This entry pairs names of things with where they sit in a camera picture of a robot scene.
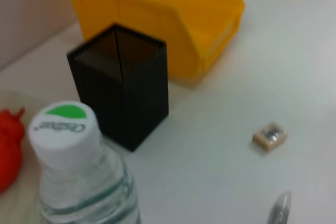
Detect grey glitter marker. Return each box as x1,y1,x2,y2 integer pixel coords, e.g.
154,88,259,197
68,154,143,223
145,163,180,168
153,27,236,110
265,190,293,224

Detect clear green-label water bottle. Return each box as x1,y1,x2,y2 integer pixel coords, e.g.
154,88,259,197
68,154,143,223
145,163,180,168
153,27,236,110
28,100,143,224

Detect beige eraser with barcode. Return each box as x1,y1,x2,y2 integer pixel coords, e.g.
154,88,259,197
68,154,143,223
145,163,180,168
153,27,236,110
252,121,289,152

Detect yellow plastic bin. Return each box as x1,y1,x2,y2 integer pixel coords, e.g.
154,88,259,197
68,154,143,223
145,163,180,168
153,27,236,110
57,0,246,88

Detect black mesh pen holder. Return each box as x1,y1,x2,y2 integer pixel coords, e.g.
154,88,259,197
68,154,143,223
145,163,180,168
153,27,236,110
66,23,170,153

